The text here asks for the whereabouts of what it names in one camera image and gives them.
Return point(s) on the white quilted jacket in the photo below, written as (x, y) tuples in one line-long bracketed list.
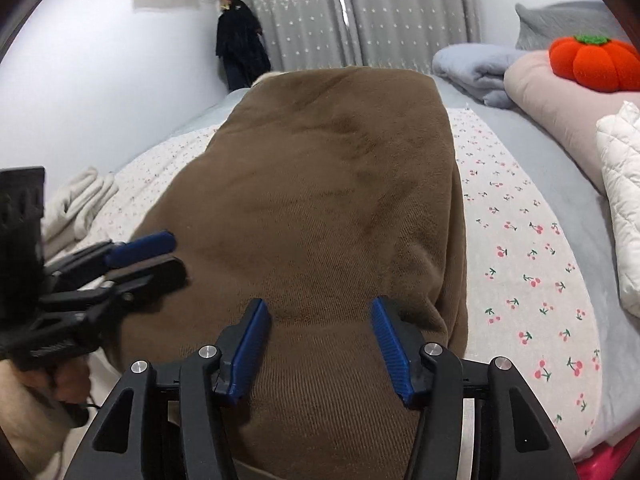
[(618, 147)]

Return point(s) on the pink pillow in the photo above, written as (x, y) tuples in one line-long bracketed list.
[(566, 110)]

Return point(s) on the light blue folded blanket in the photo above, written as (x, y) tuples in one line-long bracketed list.
[(478, 70)]

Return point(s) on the left hand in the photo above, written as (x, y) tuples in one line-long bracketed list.
[(30, 428)]

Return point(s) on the orange pumpkin plush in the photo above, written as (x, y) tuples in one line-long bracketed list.
[(598, 63)]

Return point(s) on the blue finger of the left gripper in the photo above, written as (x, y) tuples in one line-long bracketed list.
[(146, 281), (121, 255)]

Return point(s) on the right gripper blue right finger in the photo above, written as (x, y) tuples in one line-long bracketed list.
[(400, 343)]

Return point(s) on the cherry print white sheet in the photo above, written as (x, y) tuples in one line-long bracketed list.
[(524, 292)]

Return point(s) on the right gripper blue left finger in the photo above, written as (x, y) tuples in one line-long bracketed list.
[(241, 346)]

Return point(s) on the brown corduroy coat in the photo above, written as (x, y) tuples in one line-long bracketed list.
[(323, 190)]

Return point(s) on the grey bed sheet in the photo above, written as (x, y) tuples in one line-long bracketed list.
[(575, 204)]

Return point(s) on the red plastic stool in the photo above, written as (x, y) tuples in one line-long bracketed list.
[(620, 461)]

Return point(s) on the cream folded cloth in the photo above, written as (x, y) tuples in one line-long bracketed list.
[(69, 214)]

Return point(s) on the dark hanging garment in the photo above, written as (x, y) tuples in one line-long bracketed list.
[(239, 45)]

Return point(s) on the grey dotted curtain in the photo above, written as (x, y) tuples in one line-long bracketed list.
[(307, 34)]

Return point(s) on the grey quilted pillow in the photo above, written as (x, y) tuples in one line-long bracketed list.
[(539, 27)]

